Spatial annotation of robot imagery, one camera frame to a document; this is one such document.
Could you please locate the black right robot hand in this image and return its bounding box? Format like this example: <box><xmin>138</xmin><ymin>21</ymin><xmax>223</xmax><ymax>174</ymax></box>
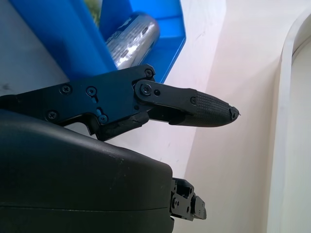
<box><xmin>0</xmin><ymin>64</ymin><xmax>241</xmax><ymax>233</ymax></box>

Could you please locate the white curved panel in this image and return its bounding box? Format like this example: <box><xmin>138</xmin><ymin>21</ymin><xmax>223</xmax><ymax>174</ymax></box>
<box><xmin>271</xmin><ymin>14</ymin><xmax>311</xmax><ymax>233</ymax></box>

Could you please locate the blue plastic tray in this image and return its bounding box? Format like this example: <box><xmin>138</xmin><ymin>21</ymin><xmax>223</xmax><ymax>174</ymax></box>
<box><xmin>9</xmin><ymin>0</ymin><xmax>187</xmax><ymax>83</ymax></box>

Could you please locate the silver purple bag roll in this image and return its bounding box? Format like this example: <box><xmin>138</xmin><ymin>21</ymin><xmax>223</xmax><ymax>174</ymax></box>
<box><xmin>104</xmin><ymin>12</ymin><xmax>161</xmax><ymax>71</ymax></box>

